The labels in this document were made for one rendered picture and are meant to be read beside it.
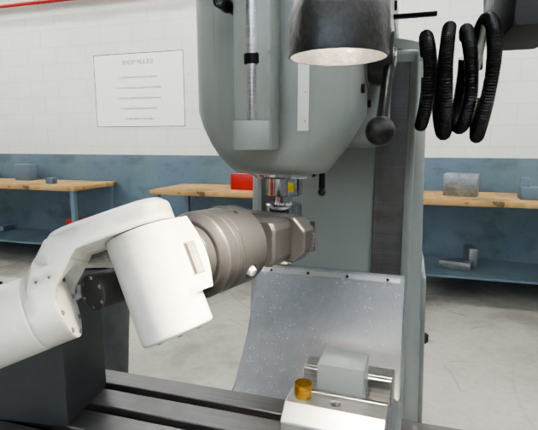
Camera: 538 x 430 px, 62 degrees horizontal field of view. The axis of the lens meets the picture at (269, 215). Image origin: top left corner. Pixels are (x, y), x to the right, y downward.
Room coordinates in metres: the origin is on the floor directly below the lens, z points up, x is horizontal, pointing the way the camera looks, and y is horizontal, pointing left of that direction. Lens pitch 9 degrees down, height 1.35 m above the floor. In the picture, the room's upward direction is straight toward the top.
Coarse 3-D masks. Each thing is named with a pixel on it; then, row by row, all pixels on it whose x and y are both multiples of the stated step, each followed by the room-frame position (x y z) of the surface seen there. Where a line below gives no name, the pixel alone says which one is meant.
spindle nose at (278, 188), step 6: (270, 180) 0.57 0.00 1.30; (276, 180) 0.57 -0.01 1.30; (282, 180) 0.56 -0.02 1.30; (288, 180) 0.56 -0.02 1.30; (294, 180) 0.57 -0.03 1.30; (300, 180) 0.58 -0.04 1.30; (270, 186) 0.57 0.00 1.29; (276, 186) 0.57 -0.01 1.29; (282, 186) 0.56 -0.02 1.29; (294, 186) 0.57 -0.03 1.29; (300, 186) 0.58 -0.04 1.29; (270, 192) 0.57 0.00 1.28; (276, 192) 0.57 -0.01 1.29; (282, 192) 0.56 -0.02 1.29; (288, 192) 0.57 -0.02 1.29; (294, 192) 0.57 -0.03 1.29; (300, 192) 0.58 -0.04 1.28
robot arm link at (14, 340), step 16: (0, 288) 0.35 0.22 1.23; (16, 288) 0.35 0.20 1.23; (0, 304) 0.34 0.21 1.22; (16, 304) 0.34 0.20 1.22; (0, 320) 0.33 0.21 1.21; (16, 320) 0.33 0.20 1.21; (0, 336) 0.33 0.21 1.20; (16, 336) 0.33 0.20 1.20; (32, 336) 0.34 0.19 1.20; (0, 352) 0.33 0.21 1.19; (16, 352) 0.34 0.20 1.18; (32, 352) 0.34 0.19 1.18; (0, 368) 0.34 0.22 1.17
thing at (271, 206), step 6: (270, 204) 0.58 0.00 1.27; (276, 204) 0.58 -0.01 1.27; (282, 204) 0.58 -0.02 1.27; (288, 204) 0.58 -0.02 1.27; (294, 204) 0.58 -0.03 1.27; (300, 204) 0.58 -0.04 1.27; (270, 210) 0.57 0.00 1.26; (276, 210) 0.57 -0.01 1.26; (282, 210) 0.56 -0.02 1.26; (288, 210) 0.57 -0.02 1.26; (294, 210) 0.57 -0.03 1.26; (300, 210) 0.58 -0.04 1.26
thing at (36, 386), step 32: (96, 320) 0.73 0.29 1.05; (64, 352) 0.63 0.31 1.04; (96, 352) 0.72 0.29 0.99; (0, 384) 0.64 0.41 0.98; (32, 384) 0.64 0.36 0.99; (64, 384) 0.63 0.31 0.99; (96, 384) 0.71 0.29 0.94; (0, 416) 0.64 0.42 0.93; (32, 416) 0.64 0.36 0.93; (64, 416) 0.63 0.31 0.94
